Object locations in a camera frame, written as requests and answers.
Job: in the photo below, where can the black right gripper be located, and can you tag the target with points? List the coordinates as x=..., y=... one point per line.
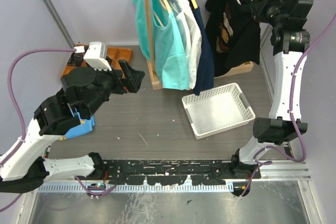
x=258, y=6

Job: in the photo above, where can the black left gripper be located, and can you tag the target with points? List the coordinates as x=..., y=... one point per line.
x=130, y=84

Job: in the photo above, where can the black printed t shirt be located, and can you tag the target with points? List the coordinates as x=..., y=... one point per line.
x=233, y=34

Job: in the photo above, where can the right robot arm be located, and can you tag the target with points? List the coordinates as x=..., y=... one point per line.
x=289, y=40

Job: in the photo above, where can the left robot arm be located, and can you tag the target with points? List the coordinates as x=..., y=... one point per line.
x=26, y=169

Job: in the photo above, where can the teal hanging t shirt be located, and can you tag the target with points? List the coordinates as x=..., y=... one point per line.
x=170, y=57

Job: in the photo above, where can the navy hanging t shirt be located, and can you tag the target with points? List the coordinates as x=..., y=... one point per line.
x=205, y=69

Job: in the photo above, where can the white hanging t shirt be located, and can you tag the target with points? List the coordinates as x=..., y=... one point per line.
x=195, y=37

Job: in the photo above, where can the rolled dark sock left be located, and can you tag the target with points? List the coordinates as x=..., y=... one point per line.
x=75, y=60

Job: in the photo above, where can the blue folded cloth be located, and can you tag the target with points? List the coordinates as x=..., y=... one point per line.
x=85, y=127

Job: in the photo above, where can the white perforated plastic basket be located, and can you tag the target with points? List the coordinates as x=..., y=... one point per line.
x=217, y=110

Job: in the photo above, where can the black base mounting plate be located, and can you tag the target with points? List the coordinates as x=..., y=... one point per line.
x=171, y=172

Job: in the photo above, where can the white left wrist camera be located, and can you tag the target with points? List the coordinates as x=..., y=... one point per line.
x=96, y=55

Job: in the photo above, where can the white slotted cable duct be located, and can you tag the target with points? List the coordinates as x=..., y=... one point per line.
x=185, y=188

